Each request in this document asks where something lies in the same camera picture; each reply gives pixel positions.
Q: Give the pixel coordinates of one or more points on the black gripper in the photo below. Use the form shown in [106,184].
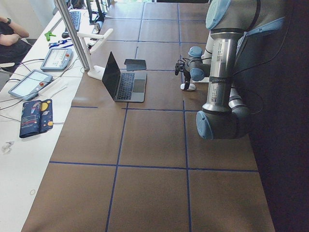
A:
[186,74]

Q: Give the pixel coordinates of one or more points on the white computer mouse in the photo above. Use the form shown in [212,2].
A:
[191,88]

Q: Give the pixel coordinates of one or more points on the black mouse pad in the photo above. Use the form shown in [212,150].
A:
[135,64]

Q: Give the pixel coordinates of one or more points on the grey laptop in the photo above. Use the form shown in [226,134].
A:
[122,86]

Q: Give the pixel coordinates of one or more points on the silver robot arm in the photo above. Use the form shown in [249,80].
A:
[224,115]

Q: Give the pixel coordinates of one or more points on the silver metal cylinder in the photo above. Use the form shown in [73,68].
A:
[97,26]

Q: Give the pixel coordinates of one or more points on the black keyboard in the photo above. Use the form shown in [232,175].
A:
[76,19]

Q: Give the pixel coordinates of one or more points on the far teach pendant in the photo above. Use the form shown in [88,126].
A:
[57,59]

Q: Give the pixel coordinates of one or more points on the teach pendant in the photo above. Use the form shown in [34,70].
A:
[29,87]
[57,59]

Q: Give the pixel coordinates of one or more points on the green clamp tool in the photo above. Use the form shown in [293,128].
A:
[48,35]

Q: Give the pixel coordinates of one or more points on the space pattern pencil case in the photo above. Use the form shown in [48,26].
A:
[36,118]

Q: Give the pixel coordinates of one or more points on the near teach pendant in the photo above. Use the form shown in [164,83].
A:
[29,87]

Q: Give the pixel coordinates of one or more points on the seated person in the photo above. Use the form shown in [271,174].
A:
[12,48]

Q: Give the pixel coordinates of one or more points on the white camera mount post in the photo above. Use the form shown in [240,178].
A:
[207,54]

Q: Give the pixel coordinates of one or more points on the aluminium frame post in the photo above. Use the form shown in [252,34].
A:
[62,7]

